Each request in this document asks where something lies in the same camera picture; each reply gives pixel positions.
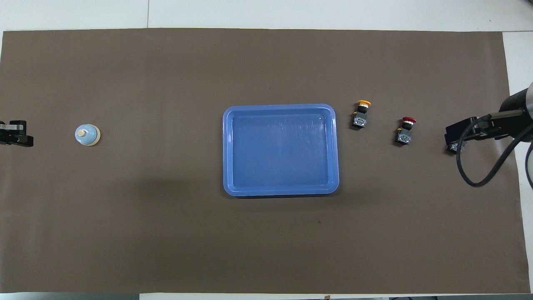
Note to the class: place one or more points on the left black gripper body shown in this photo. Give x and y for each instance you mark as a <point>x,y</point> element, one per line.
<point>4,137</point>

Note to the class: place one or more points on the green mushroom push button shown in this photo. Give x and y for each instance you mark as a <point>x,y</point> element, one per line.
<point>454,148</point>

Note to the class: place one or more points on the light blue call bell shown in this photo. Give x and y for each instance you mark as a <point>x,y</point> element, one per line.
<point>90,137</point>

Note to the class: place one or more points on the red mushroom push button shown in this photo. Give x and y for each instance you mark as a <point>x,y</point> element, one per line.
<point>404,136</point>

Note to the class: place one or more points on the yellow mushroom push button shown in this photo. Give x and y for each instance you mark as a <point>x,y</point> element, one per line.
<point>359,121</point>

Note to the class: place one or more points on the blue plastic tray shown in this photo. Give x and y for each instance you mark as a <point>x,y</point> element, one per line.
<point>250,183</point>

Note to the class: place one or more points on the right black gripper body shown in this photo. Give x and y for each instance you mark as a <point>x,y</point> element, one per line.
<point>491,129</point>

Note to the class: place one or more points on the brown table mat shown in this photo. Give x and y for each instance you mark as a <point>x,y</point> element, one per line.
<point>166,233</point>

